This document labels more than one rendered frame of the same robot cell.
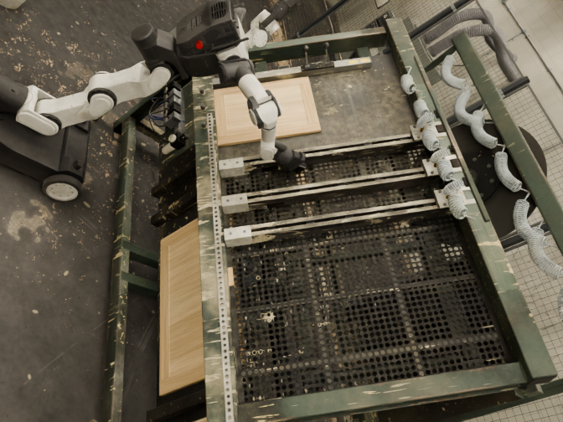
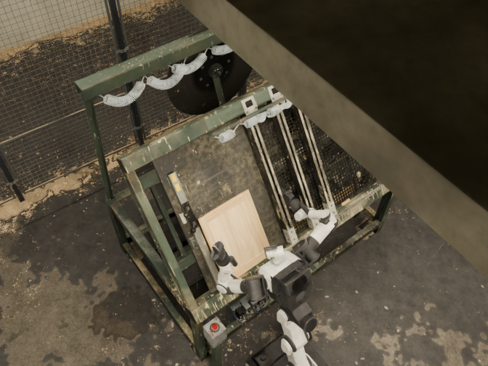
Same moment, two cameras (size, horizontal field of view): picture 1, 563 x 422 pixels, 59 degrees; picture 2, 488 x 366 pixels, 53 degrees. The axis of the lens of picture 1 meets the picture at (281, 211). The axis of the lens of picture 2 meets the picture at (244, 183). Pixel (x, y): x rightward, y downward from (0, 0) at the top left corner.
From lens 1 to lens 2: 376 cm
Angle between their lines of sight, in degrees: 62
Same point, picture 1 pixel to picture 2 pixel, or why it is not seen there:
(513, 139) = (209, 41)
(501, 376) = not seen: hidden behind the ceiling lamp
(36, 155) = (313, 353)
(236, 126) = (255, 249)
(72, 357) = (353, 264)
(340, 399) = not seen: hidden behind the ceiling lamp
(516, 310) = not seen: hidden behind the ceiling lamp
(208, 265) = (347, 216)
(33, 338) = (365, 283)
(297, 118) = (240, 210)
